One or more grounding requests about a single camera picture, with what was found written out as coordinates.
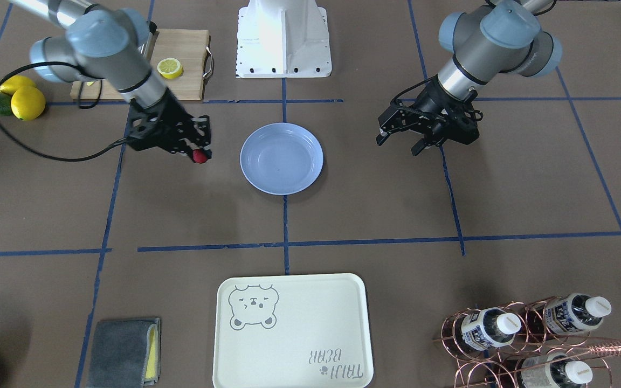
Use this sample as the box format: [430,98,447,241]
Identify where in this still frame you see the blue round plate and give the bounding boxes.
[239,122,325,196]

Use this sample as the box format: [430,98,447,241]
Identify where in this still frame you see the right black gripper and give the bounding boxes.
[126,91,212,161]

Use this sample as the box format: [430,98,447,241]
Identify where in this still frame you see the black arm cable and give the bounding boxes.
[0,62,130,162]

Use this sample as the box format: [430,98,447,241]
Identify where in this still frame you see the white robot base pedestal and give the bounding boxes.
[235,1,333,79]

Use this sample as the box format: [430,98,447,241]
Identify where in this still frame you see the copper wire bottle rack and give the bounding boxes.
[433,296,621,387]

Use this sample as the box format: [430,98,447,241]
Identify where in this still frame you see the drink bottle white cap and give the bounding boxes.
[457,308,522,353]

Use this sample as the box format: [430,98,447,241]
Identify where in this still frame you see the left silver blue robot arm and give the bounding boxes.
[376,1,562,156]

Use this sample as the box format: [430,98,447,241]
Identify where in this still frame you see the lemon half slice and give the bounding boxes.
[157,58,183,79]

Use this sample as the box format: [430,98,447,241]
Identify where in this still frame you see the cream bear tray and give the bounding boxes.
[212,273,375,387]

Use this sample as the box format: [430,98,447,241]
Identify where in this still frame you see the grey yellow folded cloth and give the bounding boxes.
[86,317,162,387]

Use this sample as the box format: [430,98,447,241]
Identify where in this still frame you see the red strawberry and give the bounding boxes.
[191,149,210,164]

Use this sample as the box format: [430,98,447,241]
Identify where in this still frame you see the whole yellow lemon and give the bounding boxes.
[11,86,46,121]

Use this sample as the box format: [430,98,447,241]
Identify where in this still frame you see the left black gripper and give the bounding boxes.
[376,75,482,157]

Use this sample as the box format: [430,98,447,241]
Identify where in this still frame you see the steel black handled rod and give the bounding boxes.
[144,20,157,51]

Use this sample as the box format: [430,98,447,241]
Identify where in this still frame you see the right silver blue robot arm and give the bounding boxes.
[15,1,212,164]

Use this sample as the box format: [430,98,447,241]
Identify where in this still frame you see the wooden cutting board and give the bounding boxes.
[70,29,211,101]

